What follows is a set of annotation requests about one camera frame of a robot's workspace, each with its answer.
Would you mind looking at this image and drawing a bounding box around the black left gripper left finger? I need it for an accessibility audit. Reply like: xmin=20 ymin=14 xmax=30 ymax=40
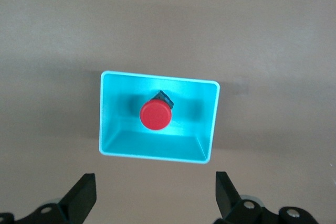
xmin=15 ymin=173 xmax=97 ymax=224

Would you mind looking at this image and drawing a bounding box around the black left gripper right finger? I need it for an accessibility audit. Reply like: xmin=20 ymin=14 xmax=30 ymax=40
xmin=214 ymin=171 xmax=319 ymax=224

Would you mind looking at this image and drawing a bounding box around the cyan plastic bin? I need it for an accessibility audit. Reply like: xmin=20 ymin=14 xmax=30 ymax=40
xmin=98 ymin=70 xmax=221 ymax=165

